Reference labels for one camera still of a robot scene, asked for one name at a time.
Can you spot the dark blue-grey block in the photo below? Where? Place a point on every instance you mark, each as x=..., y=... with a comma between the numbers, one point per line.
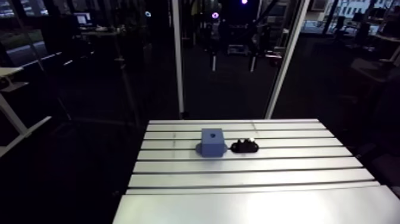
x=212, y=144

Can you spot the black oval holder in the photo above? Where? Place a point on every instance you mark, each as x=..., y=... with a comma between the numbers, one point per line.
x=244, y=148

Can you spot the computer screen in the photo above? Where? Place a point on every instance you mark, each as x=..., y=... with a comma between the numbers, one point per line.
x=82, y=19

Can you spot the white desk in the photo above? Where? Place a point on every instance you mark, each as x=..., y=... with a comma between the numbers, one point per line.
x=12, y=119

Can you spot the white post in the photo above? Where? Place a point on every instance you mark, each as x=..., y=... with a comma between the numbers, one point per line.
x=178, y=59
x=287, y=59

